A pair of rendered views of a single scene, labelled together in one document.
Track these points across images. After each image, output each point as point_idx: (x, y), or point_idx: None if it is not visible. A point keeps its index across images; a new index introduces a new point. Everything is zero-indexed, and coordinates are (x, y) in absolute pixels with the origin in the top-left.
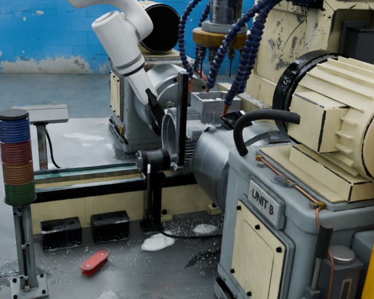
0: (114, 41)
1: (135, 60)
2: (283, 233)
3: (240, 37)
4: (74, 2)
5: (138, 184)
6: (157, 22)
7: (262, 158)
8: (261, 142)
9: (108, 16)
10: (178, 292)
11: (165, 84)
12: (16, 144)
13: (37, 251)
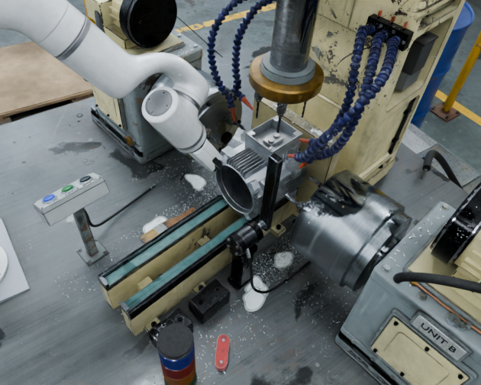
0: (179, 131)
1: (201, 137)
2: (461, 362)
3: (317, 88)
4: (117, 96)
5: (220, 248)
6: (150, 12)
7: (418, 283)
8: (382, 232)
9: (169, 106)
10: (308, 354)
11: (198, 111)
12: (188, 365)
13: (156, 357)
